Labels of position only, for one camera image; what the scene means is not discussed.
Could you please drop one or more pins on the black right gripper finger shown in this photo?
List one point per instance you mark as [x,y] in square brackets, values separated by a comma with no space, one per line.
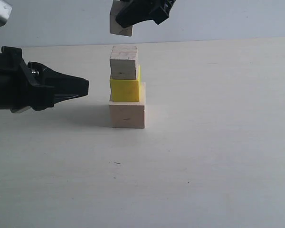
[132,13]

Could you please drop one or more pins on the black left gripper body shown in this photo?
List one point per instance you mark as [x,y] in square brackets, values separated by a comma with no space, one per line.
[19,89]

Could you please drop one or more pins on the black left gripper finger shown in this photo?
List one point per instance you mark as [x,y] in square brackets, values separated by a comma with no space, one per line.
[65,87]

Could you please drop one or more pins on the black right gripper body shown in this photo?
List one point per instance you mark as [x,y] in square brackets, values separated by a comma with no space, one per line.
[157,10]

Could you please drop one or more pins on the small wooden cube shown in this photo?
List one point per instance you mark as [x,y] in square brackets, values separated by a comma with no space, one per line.
[115,27]

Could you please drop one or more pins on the medium wooden cube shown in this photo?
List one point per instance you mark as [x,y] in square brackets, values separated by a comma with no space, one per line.
[124,62]

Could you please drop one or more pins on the yellow cube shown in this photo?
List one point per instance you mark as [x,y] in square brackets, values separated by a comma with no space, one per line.
[126,90]

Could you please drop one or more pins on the large wooden cube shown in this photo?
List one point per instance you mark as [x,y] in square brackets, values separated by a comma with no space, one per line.
[129,114]

